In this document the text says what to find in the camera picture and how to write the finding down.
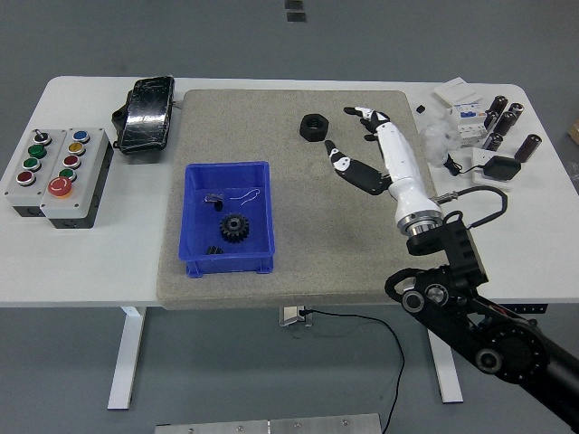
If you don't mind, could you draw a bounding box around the large black hex nut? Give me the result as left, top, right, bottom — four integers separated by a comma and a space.
299, 113, 329, 143

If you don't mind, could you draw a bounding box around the grey-brown foam mat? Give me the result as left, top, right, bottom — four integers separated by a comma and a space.
156, 89, 465, 311

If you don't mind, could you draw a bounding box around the white flat switch panel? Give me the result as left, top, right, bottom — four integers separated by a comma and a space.
432, 77, 483, 108

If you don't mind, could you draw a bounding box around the white square panel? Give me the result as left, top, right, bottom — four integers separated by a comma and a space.
469, 146, 515, 193

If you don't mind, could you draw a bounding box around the white table leg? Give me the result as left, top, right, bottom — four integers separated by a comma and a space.
107, 306, 147, 411
426, 325, 464, 404

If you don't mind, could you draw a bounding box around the black wrapped electronic device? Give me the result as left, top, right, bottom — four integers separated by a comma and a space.
110, 74, 176, 157

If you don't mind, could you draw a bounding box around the crumpled clear plastic bag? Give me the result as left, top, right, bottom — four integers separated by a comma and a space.
420, 115, 463, 167

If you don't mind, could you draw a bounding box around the blue plastic box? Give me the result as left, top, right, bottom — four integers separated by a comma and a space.
178, 160, 278, 278

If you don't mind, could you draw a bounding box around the grey emergency stop button box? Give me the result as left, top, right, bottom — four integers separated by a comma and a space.
39, 126, 115, 230

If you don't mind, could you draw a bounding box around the silver socket under table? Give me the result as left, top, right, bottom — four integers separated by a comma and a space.
278, 306, 314, 328

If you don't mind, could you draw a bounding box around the white circuit breaker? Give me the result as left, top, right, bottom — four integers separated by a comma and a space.
446, 99, 490, 148

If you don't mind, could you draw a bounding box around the black power adapter with cord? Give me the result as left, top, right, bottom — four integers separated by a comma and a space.
442, 153, 523, 184

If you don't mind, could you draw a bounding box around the large black gear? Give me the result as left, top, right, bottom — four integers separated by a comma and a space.
219, 212, 252, 246

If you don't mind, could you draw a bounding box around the black power cable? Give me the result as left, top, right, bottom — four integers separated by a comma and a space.
299, 308, 406, 434

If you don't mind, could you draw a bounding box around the grey metal plate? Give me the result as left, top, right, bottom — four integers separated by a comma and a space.
154, 412, 384, 434

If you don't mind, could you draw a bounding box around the grey selector switch button box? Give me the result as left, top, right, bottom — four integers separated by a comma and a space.
3, 127, 69, 220

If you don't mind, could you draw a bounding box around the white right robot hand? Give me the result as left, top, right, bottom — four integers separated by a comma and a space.
323, 105, 443, 226

